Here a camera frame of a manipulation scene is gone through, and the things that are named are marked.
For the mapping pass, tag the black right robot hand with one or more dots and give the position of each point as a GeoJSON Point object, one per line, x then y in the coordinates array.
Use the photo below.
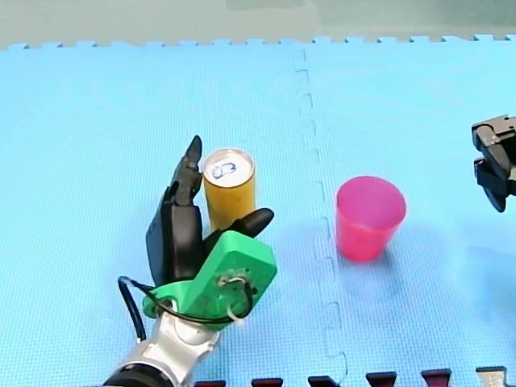
{"type": "Point", "coordinates": [498, 161]}

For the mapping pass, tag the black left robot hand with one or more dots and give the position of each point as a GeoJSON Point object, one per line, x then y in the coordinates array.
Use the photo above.
{"type": "Point", "coordinates": [177, 238]}

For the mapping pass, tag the yellow drink can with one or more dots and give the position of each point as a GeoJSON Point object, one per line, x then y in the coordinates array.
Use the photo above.
{"type": "Point", "coordinates": [230, 189]}

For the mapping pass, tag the pink plastic cup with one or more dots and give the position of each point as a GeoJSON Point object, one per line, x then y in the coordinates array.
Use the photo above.
{"type": "Point", "coordinates": [369, 221]}

